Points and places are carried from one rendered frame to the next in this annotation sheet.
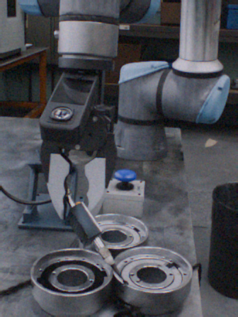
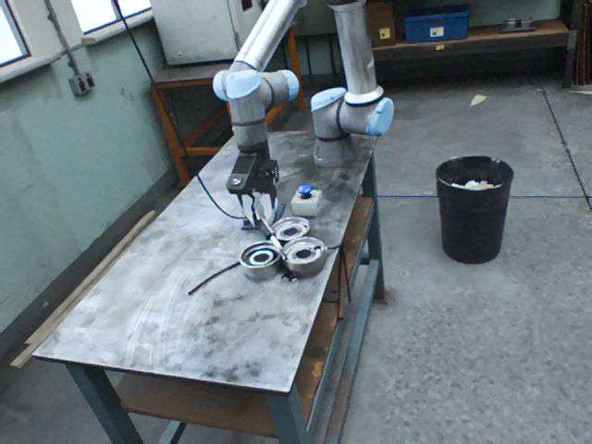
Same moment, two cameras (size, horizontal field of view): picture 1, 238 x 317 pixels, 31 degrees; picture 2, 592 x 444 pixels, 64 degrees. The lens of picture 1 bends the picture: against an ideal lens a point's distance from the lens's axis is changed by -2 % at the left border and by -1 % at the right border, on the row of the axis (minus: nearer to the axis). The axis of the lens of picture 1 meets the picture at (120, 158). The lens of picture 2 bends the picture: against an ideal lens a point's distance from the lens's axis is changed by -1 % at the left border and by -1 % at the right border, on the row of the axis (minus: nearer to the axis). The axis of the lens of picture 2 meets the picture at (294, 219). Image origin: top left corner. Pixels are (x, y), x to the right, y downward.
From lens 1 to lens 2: 0.64 m
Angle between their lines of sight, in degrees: 19
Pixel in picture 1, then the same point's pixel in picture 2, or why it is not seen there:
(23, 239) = (243, 236)
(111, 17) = (257, 120)
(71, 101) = (241, 172)
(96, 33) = (251, 131)
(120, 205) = (302, 209)
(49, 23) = not seen: outside the picture
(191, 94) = (358, 118)
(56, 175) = (246, 204)
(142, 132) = (332, 146)
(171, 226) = (334, 220)
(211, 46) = (367, 81)
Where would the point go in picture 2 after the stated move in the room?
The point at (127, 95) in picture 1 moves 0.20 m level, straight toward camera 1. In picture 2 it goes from (317, 120) to (305, 147)
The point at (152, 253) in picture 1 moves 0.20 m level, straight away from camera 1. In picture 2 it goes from (308, 240) to (327, 200)
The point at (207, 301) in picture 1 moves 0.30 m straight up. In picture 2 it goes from (438, 265) to (438, 213)
